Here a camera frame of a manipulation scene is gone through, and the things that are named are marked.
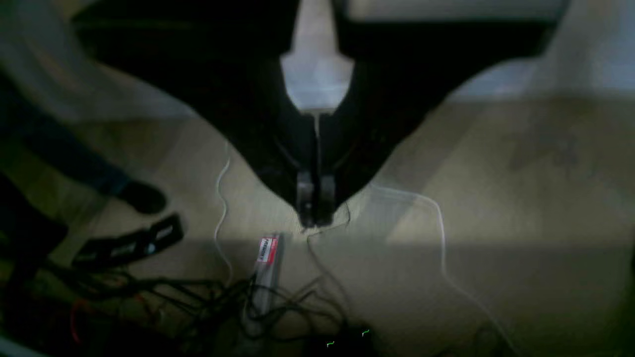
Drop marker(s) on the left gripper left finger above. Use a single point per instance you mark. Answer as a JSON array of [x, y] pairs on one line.
[[240, 92]]

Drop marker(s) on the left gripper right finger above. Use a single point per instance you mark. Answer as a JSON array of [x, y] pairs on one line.
[[402, 71]]

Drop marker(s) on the black shoe and leg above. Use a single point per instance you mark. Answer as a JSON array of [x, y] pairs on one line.
[[54, 144]]

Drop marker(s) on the red labelled grey package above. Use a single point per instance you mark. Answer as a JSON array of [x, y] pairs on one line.
[[265, 279]]

